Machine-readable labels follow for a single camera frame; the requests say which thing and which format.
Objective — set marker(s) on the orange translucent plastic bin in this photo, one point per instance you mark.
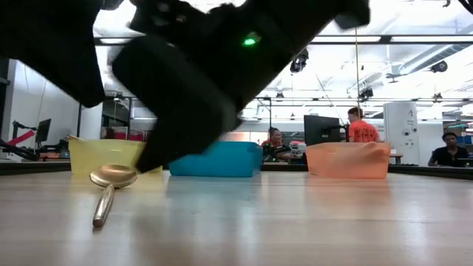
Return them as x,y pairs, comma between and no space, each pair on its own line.
347,160

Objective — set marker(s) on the white pillar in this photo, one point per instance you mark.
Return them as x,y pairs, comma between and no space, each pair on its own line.
401,144

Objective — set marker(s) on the black computer monitor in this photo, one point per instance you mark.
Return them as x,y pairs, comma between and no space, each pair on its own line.
321,129

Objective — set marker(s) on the slim gold spoon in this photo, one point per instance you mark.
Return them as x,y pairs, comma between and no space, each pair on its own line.
112,175

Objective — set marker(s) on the small black monitor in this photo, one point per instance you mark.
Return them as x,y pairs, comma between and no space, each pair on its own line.
43,129

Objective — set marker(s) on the slim silver ceiling duct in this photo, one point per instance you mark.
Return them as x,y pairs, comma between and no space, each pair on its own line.
425,61

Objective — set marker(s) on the black ceiling spotlight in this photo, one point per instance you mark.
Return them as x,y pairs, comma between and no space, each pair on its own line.
300,59
439,67

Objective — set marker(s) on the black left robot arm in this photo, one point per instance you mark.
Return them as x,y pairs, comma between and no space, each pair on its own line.
48,44

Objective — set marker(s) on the blue plastic bin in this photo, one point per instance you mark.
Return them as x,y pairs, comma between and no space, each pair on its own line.
221,160

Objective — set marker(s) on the person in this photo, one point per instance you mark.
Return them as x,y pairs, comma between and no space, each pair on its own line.
449,153
362,131
274,136

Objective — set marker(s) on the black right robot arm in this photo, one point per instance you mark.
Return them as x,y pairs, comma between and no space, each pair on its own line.
281,26

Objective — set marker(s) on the black crossbar with light strips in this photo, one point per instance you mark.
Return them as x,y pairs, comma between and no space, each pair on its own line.
369,40

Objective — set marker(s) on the yellow translucent plastic bin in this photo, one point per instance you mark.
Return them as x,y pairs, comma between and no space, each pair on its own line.
107,153

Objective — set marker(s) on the background black metal frame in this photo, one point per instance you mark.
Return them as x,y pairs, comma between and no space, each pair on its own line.
79,118

